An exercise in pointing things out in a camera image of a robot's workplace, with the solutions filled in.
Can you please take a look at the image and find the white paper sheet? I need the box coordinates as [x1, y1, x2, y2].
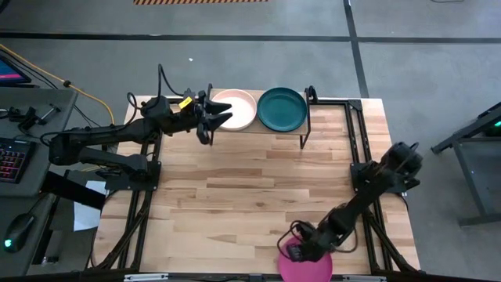
[73, 179, 109, 232]

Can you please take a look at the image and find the black computer monitor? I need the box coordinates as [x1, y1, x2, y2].
[0, 52, 32, 88]

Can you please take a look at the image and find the black flat bar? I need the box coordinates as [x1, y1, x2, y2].
[41, 171, 106, 211]

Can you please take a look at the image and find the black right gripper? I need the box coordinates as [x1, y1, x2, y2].
[290, 225, 333, 262]

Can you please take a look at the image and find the backlit black keyboard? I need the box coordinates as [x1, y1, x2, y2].
[0, 136, 38, 184]

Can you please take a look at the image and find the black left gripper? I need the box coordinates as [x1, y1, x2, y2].
[171, 90, 234, 146]

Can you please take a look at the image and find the yellow cable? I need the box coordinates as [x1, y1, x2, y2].
[0, 42, 117, 126]

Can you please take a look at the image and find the black aluminium rig frame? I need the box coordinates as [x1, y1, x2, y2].
[89, 85, 422, 282]

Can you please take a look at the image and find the peach plate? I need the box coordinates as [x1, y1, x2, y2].
[211, 89, 258, 132]

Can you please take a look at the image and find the magenta plate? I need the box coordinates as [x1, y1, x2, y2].
[277, 236, 334, 282]

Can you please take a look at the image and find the grey desk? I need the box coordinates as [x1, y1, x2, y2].
[0, 86, 79, 277]

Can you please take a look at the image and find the black desk clamp tool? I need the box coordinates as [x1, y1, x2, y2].
[0, 103, 62, 132]

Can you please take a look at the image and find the black computer mouse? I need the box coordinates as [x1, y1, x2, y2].
[2, 213, 36, 254]

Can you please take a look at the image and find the wooden shelf with black legs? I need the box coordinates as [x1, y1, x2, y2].
[202, 83, 312, 150]

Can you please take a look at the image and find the dark green plate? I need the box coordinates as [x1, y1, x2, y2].
[257, 86, 308, 133]

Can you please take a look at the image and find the dark grey side table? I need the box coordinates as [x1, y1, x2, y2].
[430, 101, 501, 228]

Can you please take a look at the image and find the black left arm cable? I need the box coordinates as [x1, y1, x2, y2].
[157, 63, 185, 98]

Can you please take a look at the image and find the black device with green light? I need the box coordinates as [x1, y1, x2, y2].
[485, 117, 501, 136]

